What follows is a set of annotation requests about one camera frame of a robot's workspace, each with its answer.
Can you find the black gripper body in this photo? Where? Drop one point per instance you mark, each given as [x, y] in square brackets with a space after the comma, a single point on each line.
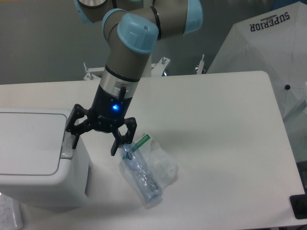
[107, 111]

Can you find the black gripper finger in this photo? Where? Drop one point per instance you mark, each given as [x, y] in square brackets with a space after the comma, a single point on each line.
[75, 128]
[127, 138]

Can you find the white push-lid trash can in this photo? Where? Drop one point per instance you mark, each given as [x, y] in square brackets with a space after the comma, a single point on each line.
[38, 164]

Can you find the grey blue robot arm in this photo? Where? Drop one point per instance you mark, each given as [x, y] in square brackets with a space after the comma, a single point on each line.
[131, 30]

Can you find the clear crumpled plastic bag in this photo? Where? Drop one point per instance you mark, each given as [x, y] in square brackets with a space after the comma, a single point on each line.
[162, 165]

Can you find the clear plastic water bottle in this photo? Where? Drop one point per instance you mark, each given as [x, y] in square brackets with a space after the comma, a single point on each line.
[137, 173]

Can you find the white perforated sheet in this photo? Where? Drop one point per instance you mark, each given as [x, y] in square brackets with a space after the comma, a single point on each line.
[10, 214]

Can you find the white superior umbrella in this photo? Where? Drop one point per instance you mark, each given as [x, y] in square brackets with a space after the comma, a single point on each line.
[276, 43]

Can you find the black device at table edge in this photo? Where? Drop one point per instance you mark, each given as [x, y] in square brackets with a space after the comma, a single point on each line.
[299, 206]

